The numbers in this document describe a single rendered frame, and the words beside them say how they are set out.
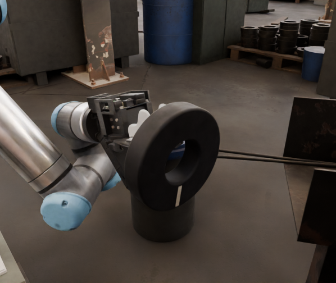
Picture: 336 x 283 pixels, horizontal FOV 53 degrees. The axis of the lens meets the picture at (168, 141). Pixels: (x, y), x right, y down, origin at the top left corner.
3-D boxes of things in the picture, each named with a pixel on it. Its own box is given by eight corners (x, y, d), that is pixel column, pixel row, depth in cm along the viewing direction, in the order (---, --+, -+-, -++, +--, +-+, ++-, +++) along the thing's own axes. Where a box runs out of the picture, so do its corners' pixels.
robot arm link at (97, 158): (81, 206, 69) (55, 162, 64) (100, 176, 78) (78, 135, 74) (114, 200, 66) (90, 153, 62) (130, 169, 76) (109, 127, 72)
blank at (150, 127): (230, 101, 47) (212, 95, 50) (144, 116, 37) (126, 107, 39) (211, 194, 53) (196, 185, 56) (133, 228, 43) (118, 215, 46)
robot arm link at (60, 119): (90, 128, 76) (72, 94, 72) (115, 132, 67) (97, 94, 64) (60, 146, 72) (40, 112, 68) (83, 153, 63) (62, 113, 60)
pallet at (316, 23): (364, 64, 351) (377, 21, 331) (337, 82, 299) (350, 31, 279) (262, 47, 424) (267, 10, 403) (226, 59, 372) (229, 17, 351)
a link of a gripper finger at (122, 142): (132, 145, 45) (101, 139, 52) (135, 156, 46) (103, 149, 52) (159, 136, 48) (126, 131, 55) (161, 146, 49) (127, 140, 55)
